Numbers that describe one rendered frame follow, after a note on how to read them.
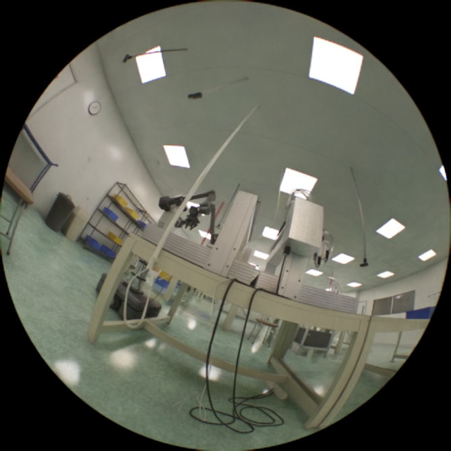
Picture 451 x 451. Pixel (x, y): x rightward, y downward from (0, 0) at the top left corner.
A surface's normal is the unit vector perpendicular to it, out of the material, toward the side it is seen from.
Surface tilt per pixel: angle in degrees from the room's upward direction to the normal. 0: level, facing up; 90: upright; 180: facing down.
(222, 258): 90
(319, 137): 180
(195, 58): 180
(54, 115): 90
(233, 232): 90
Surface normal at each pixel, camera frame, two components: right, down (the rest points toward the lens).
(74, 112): 0.92, 0.32
